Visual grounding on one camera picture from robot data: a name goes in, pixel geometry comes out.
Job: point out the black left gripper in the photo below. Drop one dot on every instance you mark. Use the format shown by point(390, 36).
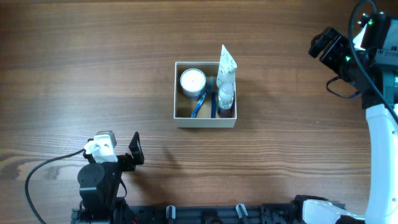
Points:
point(129, 163)

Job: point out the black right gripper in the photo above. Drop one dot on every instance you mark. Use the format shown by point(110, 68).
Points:
point(338, 43)

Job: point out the white lidded blue jar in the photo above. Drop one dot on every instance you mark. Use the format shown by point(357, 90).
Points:
point(193, 83)

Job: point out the blue disposable razor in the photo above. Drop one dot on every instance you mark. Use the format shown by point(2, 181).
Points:
point(212, 95)

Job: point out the blue white toothbrush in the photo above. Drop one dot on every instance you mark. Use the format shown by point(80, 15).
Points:
point(202, 99)

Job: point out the clear bottle dark liquid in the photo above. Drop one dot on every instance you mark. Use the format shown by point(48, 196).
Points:
point(225, 100)

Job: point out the white cream tube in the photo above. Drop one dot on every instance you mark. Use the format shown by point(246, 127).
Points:
point(227, 68)

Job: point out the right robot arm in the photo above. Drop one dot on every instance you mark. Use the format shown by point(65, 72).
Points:
point(376, 46)

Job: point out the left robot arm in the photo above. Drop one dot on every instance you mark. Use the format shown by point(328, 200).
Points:
point(101, 178)

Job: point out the beige open cardboard box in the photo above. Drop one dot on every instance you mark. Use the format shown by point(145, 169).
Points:
point(183, 106)

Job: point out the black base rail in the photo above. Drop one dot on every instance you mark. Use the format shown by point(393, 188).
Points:
point(278, 213)

